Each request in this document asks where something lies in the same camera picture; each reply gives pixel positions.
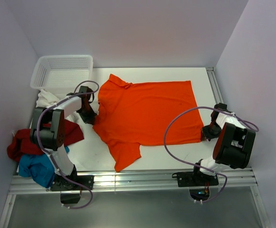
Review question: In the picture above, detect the aluminium right side rail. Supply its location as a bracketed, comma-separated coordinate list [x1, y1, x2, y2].
[205, 66, 271, 228]

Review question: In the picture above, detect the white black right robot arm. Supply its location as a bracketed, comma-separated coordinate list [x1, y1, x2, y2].
[191, 103, 256, 185]

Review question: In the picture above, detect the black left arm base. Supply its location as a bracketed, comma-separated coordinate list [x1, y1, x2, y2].
[50, 175, 94, 205]

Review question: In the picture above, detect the blue t shirt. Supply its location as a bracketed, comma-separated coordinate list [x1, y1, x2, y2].
[18, 146, 74, 188]

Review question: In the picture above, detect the aluminium front rail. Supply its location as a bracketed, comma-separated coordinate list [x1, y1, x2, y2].
[8, 168, 258, 195]

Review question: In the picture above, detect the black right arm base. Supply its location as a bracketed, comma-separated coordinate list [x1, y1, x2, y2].
[175, 171, 221, 199]

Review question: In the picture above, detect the dark red t shirt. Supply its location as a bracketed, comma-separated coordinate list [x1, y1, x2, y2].
[7, 120, 84, 162]

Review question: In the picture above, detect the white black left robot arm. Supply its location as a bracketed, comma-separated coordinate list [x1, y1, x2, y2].
[30, 86, 96, 190]

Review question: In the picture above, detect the orange t shirt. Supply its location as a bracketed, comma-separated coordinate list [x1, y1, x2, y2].
[93, 74, 203, 172]

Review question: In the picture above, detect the aluminium rail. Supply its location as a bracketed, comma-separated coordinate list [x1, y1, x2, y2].
[8, 168, 258, 195]
[205, 66, 271, 228]

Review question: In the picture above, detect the white plastic mesh basket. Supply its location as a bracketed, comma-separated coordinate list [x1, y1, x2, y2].
[30, 55, 93, 93]

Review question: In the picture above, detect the white t shirt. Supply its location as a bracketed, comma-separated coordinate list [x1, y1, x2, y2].
[36, 89, 78, 123]

